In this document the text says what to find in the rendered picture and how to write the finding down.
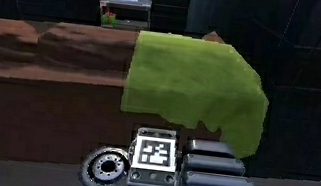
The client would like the grey metal stand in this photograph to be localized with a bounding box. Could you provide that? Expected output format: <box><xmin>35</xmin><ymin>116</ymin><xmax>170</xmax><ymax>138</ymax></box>
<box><xmin>97</xmin><ymin>0</ymin><xmax>154</xmax><ymax>33</ymax></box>

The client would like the red and green plant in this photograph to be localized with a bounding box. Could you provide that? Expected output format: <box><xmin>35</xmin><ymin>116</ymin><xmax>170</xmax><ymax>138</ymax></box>
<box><xmin>100</xmin><ymin>10</ymin><xmax>119</xmax><ymax>28</ymax></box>

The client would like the brown wooden bed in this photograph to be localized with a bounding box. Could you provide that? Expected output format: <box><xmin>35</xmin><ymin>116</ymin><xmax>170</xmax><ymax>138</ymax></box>
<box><xmin>0</xmin><ymin>6</ymin><xmax>244</xmax><ymax>186</ymax></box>

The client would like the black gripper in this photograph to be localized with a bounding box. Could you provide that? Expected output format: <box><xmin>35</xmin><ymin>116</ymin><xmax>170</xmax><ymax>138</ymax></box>
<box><xmin>76</xmin><ymin>142</ymin><xmax>135</xmax><ymax>186</ymax></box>

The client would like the green blanket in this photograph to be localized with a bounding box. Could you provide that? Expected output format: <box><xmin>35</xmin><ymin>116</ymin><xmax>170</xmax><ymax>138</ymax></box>
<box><xmin>115</xmin><ymin>28</ymin><xmax>277</xmax><ymax>162</ymax></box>

